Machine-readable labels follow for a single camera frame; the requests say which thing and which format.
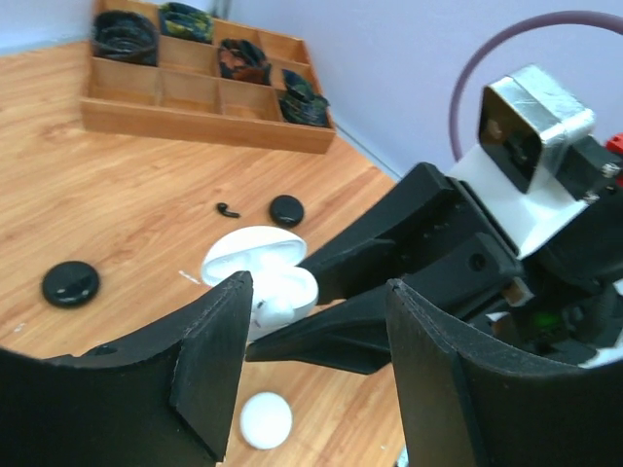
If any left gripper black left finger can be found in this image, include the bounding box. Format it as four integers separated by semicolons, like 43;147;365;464
1;271;253;466

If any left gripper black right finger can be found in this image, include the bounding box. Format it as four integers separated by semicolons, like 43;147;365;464
385;279;622;466

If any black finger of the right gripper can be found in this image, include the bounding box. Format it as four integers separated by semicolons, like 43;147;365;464
244;286;478;376
301;162;521;311

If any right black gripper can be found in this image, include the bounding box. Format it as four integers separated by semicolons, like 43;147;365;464
447;180;622;365

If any white round charging case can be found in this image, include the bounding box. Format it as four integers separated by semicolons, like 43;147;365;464
201;226;318;341
239;392;293;450

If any black round charging case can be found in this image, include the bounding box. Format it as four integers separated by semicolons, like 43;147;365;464
41;261;100;308
269;195;305;229

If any black earbud near white case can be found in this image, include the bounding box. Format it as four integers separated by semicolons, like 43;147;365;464
215;202;241;219

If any blue green rolled item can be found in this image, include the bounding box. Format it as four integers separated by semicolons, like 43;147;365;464
279;69;330;127

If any wooden compartment tray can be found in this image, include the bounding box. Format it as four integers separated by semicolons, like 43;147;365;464
80;1;336;154

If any dark red rolled item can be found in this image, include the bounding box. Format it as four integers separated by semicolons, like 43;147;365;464
217;38;272;86

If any green black rolled item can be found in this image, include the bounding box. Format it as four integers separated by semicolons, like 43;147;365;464
158;2;214;44

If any black rolled item far left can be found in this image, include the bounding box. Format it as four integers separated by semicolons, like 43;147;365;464
91;10;159;67

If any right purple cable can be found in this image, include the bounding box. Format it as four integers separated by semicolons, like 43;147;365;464
447;9;623;163

